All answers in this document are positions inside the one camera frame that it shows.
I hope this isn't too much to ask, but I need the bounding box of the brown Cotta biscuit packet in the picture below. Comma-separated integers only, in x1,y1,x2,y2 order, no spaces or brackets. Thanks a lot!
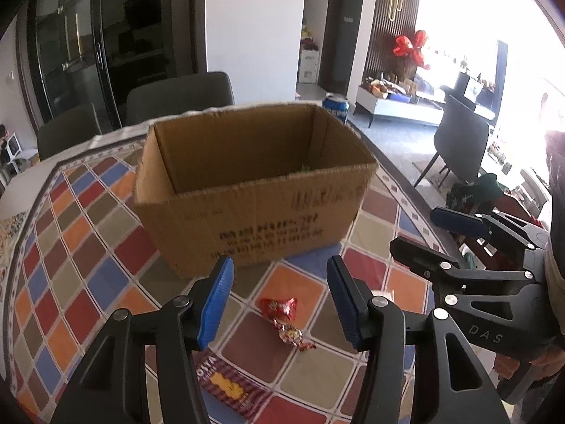
194,349,272,420

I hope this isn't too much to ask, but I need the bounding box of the small red candy packet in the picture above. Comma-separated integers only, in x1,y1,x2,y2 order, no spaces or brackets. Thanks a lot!
258,298,298,322

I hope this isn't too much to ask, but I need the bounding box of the red twisted wrapper candy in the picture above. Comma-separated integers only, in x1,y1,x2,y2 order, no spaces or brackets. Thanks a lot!
272,319,316,351

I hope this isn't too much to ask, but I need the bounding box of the person right hand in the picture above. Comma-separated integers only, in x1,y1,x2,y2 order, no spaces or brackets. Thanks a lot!
493,345,565,380

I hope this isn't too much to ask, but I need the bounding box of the dark chair right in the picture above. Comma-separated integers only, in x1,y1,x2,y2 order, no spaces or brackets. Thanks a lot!
414,95,489,187

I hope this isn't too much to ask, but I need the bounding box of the colourful checkered tablecloth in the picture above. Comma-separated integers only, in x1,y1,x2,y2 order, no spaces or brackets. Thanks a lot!
1,117,468,423

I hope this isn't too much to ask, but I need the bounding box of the white TV cabinet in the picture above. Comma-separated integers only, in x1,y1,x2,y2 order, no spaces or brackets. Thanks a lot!
354,86,444,127

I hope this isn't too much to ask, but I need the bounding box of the patterned placemat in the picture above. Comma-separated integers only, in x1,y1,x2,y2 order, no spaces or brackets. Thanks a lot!
0,211,29,276

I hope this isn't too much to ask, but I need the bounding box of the blue Pepsi can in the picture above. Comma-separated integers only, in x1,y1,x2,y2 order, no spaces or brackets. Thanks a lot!
322,93,350,124

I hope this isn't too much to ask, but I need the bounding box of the brown cardboard box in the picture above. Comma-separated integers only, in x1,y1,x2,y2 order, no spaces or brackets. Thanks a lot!
133,101,378,277

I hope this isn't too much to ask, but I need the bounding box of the red bow decoration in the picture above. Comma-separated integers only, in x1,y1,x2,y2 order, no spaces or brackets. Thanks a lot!
393,30,430,70

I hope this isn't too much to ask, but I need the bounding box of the grey dining chair left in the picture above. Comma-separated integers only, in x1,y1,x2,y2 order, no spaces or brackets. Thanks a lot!
37,104,101,161

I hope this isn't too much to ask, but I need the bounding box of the black glass sliding door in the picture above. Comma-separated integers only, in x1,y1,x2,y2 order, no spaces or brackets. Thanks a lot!
15,0,208,132

